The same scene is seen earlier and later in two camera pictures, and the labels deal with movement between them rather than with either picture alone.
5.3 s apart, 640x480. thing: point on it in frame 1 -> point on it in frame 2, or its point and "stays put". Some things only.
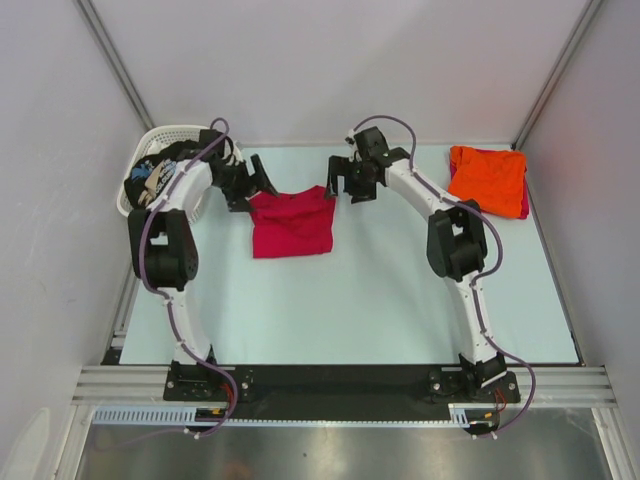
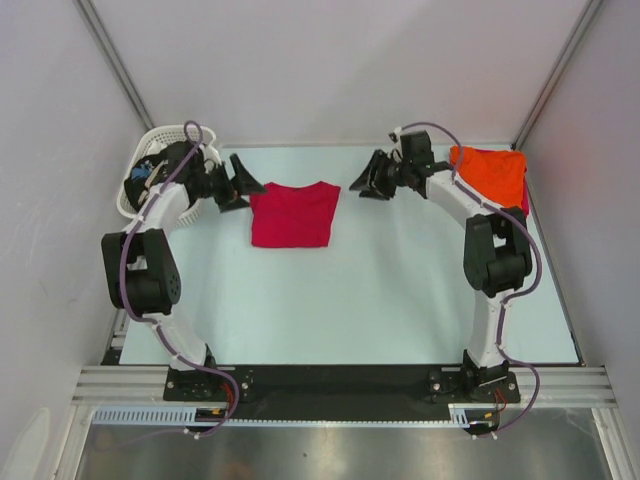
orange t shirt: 493,178 stays put
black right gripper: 342,166 -> 363,181
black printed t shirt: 151,173 stays put
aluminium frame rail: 553,387 stays put
